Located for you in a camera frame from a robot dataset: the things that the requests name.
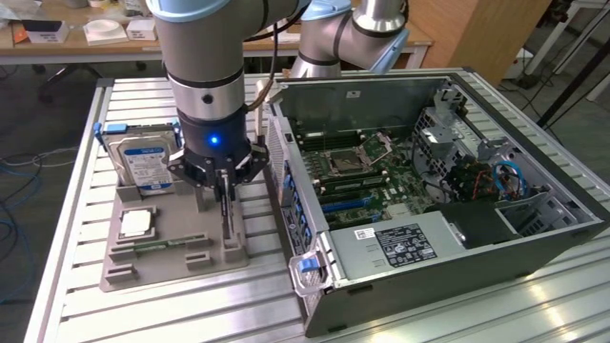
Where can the white square dish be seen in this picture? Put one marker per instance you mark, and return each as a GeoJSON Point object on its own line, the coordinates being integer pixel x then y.
{"type": "Point", "coordinates": [105, 34]}

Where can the grey parts rack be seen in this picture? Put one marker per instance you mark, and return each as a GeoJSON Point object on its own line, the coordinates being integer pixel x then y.
{"type": "Point", "coordinates": [191, 228]}

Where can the wooden desk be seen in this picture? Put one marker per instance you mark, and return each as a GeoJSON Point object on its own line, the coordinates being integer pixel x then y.
{"type": "Point", "coordinates": [71, 50]}

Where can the grey disk bay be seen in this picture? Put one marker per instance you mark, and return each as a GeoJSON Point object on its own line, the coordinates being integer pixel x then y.
{"type": "Point", "coordinates": [529, 218]}

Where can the black fan shroud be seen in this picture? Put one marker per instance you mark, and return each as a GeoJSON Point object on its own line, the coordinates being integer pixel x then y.
{"type": "Point", "coordinates": [477, 225]}

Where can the plain white box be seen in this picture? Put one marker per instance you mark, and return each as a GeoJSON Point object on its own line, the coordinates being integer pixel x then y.
{"type": "Point", "coordinates": [141, 30]}

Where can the CPU socket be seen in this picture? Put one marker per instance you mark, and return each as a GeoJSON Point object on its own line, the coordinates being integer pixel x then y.
{"type": "Point", "coordinates": [345, 162]}

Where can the long blue expansion slot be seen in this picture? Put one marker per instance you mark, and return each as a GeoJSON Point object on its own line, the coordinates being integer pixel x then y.
{"type": "Point", "coordinates": [345, 205]}

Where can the grey power supply unit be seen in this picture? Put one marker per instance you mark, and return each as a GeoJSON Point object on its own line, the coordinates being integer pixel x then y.
{"type": "Point", "coordinates": [353, 257]}

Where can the black open PC case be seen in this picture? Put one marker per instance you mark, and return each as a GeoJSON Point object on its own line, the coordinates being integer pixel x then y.
{"type": "Point", "coordinates": [429, 286]}

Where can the black office chair base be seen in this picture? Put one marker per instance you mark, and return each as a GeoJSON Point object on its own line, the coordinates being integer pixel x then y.
{"type": "Point", "coordinates": [62, 73]}

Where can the green RAM stick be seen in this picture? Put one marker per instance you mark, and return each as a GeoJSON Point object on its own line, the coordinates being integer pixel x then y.
{"type": "Point", "coordinates": [153, 244]}

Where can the blue case latch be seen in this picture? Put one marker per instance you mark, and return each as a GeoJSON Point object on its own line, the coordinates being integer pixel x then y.
{"type": "Point", "coordinates": [306, 266]}

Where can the silver drive cage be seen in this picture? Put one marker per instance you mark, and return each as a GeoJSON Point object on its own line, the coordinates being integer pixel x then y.
{"type": "Point", "coordinates": [444, 143]}

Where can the black slanted stand pole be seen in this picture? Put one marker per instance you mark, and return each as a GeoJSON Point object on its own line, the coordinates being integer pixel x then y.
{"type": "Point", "coordinates": [548, 116]}

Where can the green motherboard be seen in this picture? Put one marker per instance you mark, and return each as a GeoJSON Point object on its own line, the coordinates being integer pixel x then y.
{"type": "Point", "coordinates": [405, 186]}

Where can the silver CPU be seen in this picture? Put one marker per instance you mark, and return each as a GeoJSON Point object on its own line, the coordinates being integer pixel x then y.
{"type": "Point", "coordinates": [135, 223]}

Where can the white paper booklet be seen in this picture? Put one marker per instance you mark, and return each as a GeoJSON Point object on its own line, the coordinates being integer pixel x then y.
{"type": "Point", "coordinates": [291, 38]}

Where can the RAM stick with white label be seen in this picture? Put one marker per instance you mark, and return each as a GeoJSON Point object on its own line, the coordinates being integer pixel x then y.
{"type": "Point", "coordinates": [357, 182]}

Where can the metal socket cover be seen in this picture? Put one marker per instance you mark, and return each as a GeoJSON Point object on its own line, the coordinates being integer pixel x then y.
{"type": "Point", "coordinates": [377, 144]}

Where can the white box with dark lid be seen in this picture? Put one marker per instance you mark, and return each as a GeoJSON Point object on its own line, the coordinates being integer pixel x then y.
{"type": "Point", "coordinates": [46, 32]}

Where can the black graphics card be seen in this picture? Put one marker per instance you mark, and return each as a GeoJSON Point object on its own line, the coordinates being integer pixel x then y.
{"type": "Point", "coordinates": [227, 221]}

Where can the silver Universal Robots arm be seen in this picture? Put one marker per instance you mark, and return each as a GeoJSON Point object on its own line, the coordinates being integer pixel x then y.
{"type": "Point", "coordinates": [205, 53]}

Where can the hard disk with blue carrier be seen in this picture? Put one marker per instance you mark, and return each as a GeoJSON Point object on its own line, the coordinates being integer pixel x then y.
{"type": "Point", "coordinates": [138, 160]}

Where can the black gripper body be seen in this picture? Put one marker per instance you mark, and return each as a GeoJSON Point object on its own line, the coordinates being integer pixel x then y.
{"type": "Point", "coordinates": [214, 132]}

